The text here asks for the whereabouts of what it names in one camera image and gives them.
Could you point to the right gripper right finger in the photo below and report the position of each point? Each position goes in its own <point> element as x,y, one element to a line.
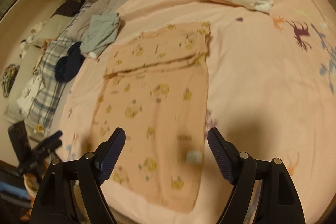
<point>263,191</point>

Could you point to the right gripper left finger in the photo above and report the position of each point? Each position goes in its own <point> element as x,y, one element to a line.
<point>55,202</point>

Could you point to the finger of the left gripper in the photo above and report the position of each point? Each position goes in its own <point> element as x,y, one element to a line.
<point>51,138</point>
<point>39,155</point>

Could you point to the orange cartoon print shirt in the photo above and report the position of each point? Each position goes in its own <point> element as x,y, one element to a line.
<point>156,89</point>

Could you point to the grey folded clothes pile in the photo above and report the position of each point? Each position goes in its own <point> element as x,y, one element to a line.
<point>102,31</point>

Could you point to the white patterned garment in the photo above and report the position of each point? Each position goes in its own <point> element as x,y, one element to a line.
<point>29,93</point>

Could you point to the grey plaid pillow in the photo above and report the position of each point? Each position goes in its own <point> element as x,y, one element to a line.
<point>46,101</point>

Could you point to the dark navy garment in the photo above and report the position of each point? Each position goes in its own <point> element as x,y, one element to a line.
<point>68,66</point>

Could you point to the small plush toys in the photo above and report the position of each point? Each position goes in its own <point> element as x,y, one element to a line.
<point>25,43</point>

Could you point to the beige pillow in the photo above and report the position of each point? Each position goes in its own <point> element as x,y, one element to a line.
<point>51,30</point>

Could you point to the grey quilt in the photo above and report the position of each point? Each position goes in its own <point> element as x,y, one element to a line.
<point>79,27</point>

